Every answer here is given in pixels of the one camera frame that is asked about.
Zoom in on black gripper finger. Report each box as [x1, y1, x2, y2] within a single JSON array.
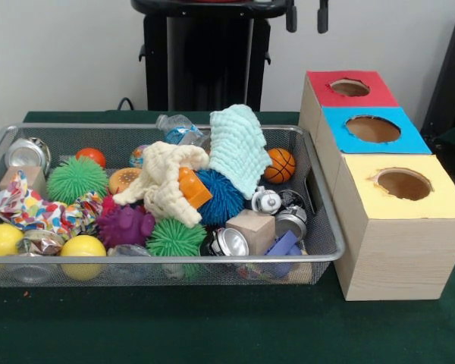
[[285, 0, 298, 33], [317, 0, 330, 34]]

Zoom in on mint green cloth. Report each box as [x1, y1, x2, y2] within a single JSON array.
[[208, 104, 273, 199]]

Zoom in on wooden box with three holes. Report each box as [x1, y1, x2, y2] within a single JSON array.
[[298, 70, 455, 303]]

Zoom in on silver mesh bin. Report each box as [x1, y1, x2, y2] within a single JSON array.
[[0, 124, 346, 289]]

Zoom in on orange basketball toy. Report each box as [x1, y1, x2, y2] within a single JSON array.
[[263, 147, 296, 184]]

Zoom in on blue spiky ball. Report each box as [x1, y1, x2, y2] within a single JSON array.
[[196, 168, 247, 225]]

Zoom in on cream knitted cloth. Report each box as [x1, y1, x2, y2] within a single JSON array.
[[112, 141, 210, 228]]

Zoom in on wooden cube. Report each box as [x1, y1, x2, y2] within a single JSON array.
[[225, 209, 277, 256]]

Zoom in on hamburger squishy toy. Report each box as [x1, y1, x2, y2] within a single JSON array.
[[108, 167, 143, 195]]

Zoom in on red ball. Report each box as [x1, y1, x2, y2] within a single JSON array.
[[75, 147, 107, 168]]

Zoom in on green spiky ball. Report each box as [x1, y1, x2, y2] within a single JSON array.
[[45, 156, 110, 205], [146, 218, 209, 259]]

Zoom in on purple rubber toy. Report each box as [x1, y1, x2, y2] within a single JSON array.
[[96, 206, 156, 249]]

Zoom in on yellow ball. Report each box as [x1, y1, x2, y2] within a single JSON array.
[[59, 234, 107, 281], [0, 223, 24, 257]]

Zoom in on dark green table cloth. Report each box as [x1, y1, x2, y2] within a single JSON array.
[[0, 109, 455, 364]]

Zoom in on polka dot cloth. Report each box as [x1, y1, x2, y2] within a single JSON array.
[[0, 170, 104, 240]]

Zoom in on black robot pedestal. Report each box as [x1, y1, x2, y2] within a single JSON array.
[[130, 0, 293, 112]]

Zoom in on black cable loop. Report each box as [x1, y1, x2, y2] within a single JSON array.
[[117, 97, 149, 111]]

